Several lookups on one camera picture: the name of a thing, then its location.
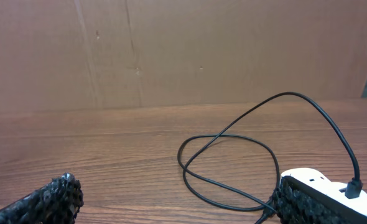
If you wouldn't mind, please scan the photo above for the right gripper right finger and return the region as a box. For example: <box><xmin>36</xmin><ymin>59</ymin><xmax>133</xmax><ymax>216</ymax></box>
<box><xmin>271</xmin><ymin>176</ymin><xmax>367</xmax><ymax>224</ymax></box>

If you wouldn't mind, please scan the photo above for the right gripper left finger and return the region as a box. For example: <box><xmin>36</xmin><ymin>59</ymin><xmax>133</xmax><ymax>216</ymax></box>
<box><xmin>0</xmin><ymin>173</ymin><xmax>84</xmax><ymax>224</ymax></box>

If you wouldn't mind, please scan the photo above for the white power strip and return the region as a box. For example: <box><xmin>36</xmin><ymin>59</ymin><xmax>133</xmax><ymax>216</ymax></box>
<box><xmin>281</xmin><ymin>168</ymin><xmax>352</xmax><ymax>209</ymax></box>

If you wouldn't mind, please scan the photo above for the cardboard backdrop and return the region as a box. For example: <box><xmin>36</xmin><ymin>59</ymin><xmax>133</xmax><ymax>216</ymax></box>
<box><xmin>0</xmin><ymin>1</ymin><xmax>367</xmax><ymax>113</ymax></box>

